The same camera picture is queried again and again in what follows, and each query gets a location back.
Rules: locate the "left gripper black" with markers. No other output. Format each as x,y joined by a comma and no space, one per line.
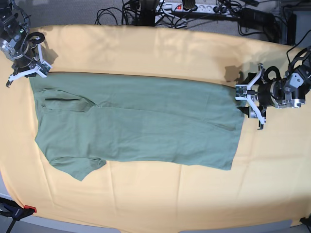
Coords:
267,95

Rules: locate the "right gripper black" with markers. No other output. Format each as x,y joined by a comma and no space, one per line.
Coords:
24,63

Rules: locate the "green T-shirt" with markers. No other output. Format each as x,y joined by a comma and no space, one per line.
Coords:
86,120

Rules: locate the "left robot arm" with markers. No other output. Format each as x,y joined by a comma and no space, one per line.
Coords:
294,86

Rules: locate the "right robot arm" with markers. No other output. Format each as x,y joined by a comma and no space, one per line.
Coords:
14,37

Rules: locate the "black power adapter brick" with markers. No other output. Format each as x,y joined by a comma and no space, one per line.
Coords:
252,18

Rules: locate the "black box on floor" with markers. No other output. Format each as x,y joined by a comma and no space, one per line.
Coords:
291,29

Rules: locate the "yellow table cloth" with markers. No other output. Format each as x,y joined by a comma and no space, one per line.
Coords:
270,179

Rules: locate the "white power strip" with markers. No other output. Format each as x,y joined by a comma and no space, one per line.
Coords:
176,8

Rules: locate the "black clamp at right corner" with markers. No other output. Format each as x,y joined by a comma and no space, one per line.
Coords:
306,221

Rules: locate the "blue clamp with red pad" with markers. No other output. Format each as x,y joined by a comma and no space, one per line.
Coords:
11,209

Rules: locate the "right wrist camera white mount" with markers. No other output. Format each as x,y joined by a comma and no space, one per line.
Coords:
41,68

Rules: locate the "black central stand post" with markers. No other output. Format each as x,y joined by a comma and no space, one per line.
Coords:
147,12

